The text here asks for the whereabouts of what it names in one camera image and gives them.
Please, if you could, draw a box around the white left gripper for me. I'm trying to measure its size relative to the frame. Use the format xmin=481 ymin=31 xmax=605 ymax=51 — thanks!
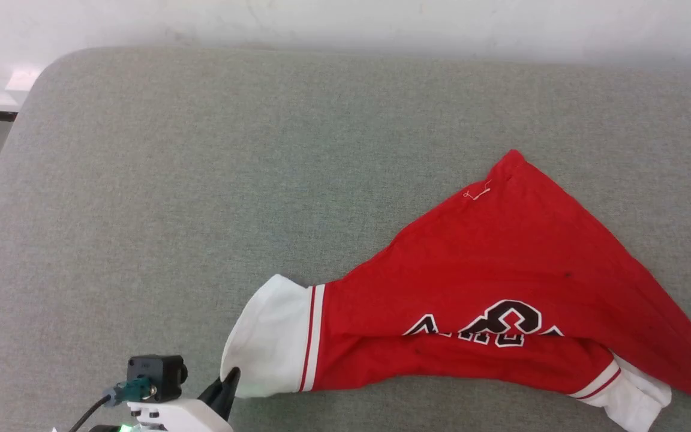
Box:
xmin=127 ymin=367 xmax=242 ymax=432

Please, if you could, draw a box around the red jersey with white sleeves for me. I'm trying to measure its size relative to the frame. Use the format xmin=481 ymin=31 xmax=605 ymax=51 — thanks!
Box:
xmin=220 ymin=149 xmax=691 ymax=432

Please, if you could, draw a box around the grey fabric sofa cushion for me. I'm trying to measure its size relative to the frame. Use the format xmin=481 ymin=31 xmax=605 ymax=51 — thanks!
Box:
xmin=0 ymin=47 xmax=691 ymax=432

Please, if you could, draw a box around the teal plug black left cable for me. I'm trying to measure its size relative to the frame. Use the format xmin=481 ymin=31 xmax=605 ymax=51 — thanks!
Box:
xmin=68 ymin=376 xmax=155 ymax=432

